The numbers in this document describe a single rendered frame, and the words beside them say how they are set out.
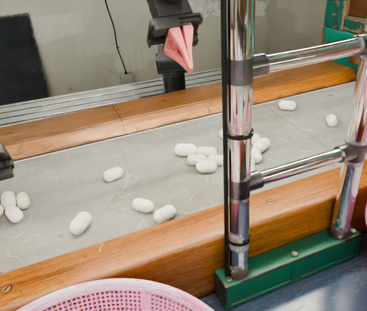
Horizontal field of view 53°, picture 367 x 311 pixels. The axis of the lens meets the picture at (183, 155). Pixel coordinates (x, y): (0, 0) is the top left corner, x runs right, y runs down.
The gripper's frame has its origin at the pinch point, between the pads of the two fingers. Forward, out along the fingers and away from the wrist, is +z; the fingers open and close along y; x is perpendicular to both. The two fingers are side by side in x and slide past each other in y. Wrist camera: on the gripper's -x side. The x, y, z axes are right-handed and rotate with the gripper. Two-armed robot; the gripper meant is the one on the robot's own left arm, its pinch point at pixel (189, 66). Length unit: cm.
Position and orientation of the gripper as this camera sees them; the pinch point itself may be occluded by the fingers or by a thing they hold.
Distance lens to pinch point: 69.6
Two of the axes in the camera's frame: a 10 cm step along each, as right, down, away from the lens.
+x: -1.9, 3.8, 9.1
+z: 3.3, 8.9, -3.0
